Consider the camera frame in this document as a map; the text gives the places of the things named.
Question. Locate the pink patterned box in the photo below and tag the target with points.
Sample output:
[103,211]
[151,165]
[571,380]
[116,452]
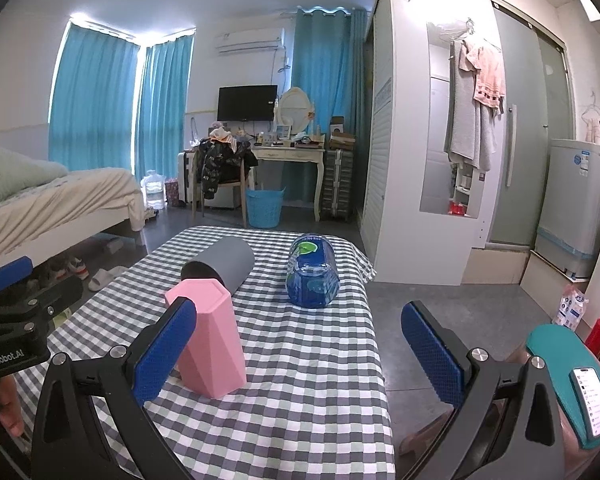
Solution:
[172,192]

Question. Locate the blue curtain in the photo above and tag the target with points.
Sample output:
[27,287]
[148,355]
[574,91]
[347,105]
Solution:
[325,75]
[162,110]
[90,100]

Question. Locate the white bed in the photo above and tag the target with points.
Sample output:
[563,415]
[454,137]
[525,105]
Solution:
[70,210]

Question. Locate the white air conditioner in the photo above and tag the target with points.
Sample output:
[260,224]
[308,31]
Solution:
[250,40]

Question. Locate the blue transparent cup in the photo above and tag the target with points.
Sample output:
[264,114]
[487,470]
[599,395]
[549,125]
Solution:
[312,280]

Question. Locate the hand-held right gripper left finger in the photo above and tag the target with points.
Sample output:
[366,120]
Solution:
[162,355]

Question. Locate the pink faceted cup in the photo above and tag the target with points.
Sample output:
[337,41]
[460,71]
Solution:
[215,340]

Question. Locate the clear water jug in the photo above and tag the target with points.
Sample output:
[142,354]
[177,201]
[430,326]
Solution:
[154,190]

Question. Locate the white wardrobe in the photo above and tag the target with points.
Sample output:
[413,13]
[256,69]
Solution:
[400,135]

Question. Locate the white wipes packet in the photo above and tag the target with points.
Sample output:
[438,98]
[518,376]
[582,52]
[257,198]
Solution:
[570,307]

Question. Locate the white washing machine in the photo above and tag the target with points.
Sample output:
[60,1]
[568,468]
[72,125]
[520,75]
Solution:
[575,200]

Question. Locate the grey cup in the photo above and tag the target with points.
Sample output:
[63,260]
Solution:
[230,260]

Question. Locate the grey hanging towel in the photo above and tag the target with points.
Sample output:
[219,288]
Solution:
[467,125]

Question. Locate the dark patterned jacket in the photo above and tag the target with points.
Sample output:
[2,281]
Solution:
[215,165]

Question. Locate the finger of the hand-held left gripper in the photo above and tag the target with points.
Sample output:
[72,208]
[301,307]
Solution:
[10,272]

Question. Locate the blue laundry basket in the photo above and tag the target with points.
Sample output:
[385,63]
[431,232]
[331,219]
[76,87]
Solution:
[265,207]

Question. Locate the white suitcase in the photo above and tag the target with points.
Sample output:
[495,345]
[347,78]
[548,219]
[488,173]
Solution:
[185,177]

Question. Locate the smartphone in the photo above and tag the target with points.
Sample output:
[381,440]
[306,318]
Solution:
[594,402]

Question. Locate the oval vanity mirror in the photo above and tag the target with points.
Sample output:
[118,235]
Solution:
[295,107]

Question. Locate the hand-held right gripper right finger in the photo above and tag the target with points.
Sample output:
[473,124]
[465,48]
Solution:
[432,355]

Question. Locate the checkered tablecloth table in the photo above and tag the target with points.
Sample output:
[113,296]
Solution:
[305,360]

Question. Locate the silver suitcase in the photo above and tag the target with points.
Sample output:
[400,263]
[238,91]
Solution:
[339,185]

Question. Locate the pink hanging towel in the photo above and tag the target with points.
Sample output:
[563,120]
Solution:
[490,80]

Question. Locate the white sneakers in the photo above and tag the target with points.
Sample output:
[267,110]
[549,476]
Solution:
[70,267]

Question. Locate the wooden chair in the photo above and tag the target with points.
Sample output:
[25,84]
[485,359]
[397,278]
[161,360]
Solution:
[230,192]

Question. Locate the frosted glass door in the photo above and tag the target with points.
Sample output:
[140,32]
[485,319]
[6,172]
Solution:
[525,160]

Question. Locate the person's left hand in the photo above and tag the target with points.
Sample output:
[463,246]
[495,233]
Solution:
[11,410]

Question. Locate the cardboard box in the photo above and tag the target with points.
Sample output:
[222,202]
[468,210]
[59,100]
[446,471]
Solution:
[342,135]

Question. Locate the white slipper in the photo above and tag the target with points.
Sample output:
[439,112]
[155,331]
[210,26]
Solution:
[105,279]

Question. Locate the pale green blanket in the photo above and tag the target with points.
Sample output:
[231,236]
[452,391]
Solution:
[15,175]

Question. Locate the white dressing table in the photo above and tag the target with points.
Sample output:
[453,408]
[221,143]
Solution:
[290,152]

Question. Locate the black television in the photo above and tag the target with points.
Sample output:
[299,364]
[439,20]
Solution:
[247,102]

